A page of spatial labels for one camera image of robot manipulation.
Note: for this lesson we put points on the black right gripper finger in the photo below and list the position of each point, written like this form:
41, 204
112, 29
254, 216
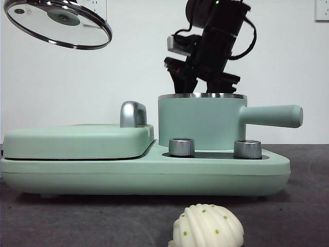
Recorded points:
183, 83
221, 88

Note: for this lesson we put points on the glass pot lid green knob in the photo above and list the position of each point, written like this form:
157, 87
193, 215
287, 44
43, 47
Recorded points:
61, 18

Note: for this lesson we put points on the ridged bun with green dots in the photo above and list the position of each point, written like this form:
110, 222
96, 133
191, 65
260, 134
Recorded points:
205, 226

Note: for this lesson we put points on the silver control knob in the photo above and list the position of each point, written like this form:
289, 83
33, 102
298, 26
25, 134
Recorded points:
246, 149
181, 148

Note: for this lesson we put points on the black control panel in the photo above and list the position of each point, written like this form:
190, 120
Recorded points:
213, 155

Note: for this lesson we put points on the green breakfast machine base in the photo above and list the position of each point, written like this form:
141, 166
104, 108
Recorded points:
154, 177

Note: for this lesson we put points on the pale grey right camera box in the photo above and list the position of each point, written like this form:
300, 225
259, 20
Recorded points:
173, 45

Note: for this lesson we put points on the white wall socket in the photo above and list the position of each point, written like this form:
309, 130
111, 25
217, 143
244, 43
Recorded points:
101, 7
322, 10

